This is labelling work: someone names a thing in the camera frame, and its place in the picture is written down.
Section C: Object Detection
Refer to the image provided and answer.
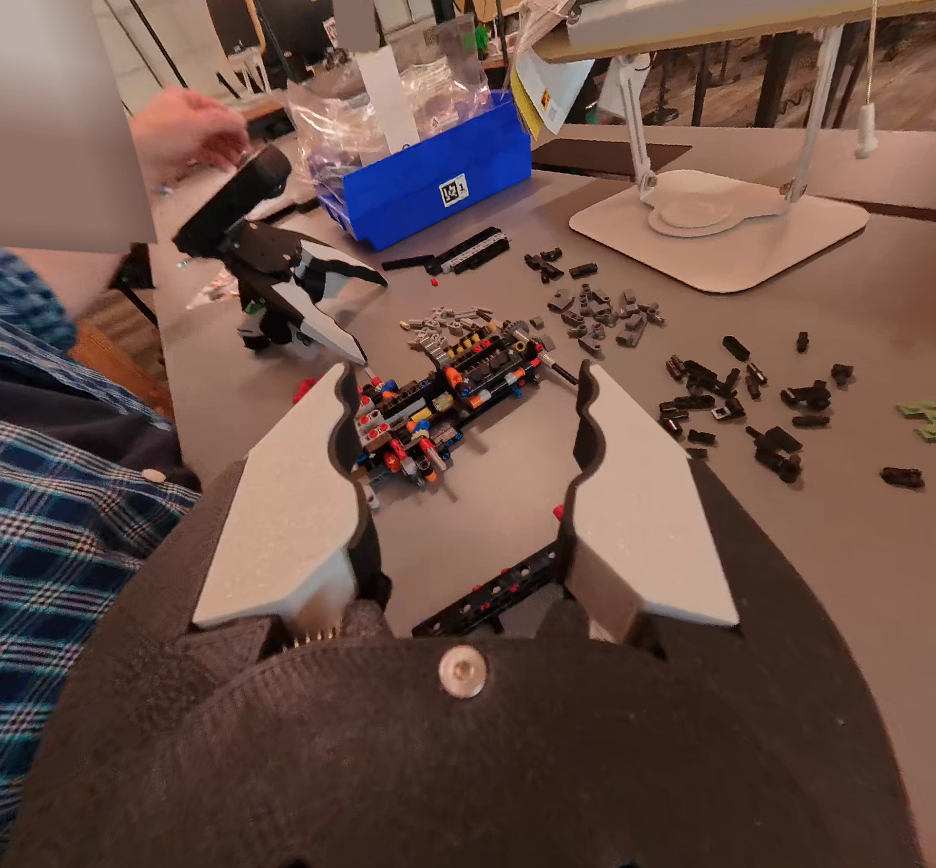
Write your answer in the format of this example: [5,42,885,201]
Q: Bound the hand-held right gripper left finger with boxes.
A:
[192,362,392,638]

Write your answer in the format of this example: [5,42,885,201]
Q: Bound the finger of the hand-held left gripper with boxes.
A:
[281,279,368,366]
[296,239,389,300]

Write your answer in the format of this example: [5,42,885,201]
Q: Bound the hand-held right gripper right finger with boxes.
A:
[556,360,741,644]

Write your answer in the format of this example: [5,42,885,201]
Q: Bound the pile of black lego pieces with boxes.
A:
[658,330,857,485]

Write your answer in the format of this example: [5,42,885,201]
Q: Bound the multicoloured lego build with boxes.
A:
[353,320,580,492]

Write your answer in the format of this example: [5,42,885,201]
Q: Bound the pile of light grey lego pieces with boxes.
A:
[398,307,506,372]

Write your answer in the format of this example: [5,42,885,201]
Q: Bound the black grey lego beam assembly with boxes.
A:
[382,226,510,275]

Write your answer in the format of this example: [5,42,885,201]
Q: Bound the black lego beam red pins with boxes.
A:
[411,502,567,638]

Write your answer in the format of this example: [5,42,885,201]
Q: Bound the pile of dark grey lego pieces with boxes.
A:
[548,283,666,359]

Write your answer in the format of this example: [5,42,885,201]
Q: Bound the green lego piece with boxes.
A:
[896,400,936,443]

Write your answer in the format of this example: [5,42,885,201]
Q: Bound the person's left hand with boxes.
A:
[132,87,253,186]

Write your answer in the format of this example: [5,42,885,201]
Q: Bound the clear plastic wrapper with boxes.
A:
[186,272,242,309]

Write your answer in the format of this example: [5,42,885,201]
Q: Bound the blue bin with tag label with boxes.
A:
[318,89,533,252]

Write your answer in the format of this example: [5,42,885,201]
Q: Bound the clear plastic bags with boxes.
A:
[287,13,492,196]

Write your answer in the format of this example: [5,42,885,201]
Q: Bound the white paper card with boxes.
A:
[356,49,421,153]

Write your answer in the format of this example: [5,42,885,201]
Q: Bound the black computer monitor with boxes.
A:
[249,0,339,68]

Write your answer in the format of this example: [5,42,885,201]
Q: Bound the blue plaid shirt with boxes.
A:
[0,248,202,840]

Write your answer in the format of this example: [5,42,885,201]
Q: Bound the yellow white paper leaflet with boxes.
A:
[509,49,597,139]

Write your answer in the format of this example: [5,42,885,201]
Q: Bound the white lamp stand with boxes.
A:
[534,0,936,293]

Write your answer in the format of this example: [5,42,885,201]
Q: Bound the white pull cord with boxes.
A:
[854,0,889,160]

